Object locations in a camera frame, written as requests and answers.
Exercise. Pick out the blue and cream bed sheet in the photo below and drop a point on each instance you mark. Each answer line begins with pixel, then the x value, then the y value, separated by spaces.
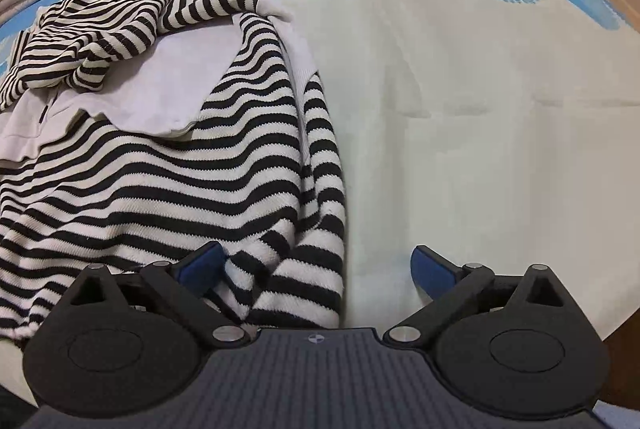
pixel 450 134

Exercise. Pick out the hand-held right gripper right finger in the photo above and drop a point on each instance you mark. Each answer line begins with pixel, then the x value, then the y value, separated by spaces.
pixel 432 271

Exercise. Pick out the black white striped hoodie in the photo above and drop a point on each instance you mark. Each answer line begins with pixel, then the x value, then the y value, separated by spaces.
pixel 150 189

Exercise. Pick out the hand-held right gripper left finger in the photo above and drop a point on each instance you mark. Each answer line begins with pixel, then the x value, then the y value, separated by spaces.
pixel 200 266

